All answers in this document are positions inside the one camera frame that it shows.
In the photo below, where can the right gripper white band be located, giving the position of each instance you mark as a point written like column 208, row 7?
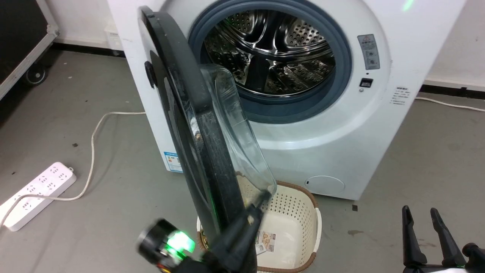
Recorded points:
column 475, row 258

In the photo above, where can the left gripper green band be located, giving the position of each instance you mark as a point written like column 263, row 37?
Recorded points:
column 166, row 242

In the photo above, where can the black round washer door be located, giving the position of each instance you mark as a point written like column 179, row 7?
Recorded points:
column 178, row 57

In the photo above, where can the white front-load washing machine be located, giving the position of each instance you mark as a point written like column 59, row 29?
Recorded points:
column 341, row 144

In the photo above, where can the black door latch socket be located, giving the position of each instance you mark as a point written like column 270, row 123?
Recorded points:
column 366, row 82

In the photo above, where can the grey rubber door gasket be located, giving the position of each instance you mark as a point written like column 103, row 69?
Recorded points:
column 343, row 76

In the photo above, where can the black door hinge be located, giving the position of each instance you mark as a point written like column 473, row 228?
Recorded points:
column 150, row 74

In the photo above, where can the paper label in basket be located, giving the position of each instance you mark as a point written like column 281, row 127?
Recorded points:
column 266, row 241

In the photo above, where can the cream perforated laundry basket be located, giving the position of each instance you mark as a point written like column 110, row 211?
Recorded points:
column 295, row 227

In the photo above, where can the round white filter cap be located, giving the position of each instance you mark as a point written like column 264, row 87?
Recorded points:
column 324, row 185

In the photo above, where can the blue white energy label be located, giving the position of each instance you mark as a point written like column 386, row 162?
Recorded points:
column 172, row 162

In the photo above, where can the small black text label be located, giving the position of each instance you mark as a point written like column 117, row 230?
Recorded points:
column 401, row 95

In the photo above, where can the steel perforated washer drum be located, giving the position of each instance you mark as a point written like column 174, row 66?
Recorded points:
column 265, row 45

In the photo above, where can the grey warning sticker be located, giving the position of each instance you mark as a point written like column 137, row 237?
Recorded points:
column 368, row 52

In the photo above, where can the white power strip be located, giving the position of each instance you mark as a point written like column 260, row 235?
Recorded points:
column 41, row 189

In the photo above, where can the black caster wheel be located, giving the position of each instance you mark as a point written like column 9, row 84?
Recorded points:
column 35, row 75

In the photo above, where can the black wheeled flight case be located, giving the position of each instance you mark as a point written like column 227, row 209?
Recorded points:
column 19, row 34

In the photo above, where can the white wall outlet box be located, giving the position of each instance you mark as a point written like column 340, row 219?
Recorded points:
column 113, row 41

